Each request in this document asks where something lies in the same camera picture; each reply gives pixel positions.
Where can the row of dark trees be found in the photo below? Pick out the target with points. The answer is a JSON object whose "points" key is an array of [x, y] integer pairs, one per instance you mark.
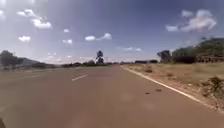
{"points": [[13, 60]]}

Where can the tall dark tree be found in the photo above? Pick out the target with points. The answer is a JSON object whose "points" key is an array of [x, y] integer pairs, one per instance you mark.
{"points": [[99, 56]]}

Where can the dry bush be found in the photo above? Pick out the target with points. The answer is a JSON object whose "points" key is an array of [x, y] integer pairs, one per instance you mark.
{"points": [[214, 86]]}

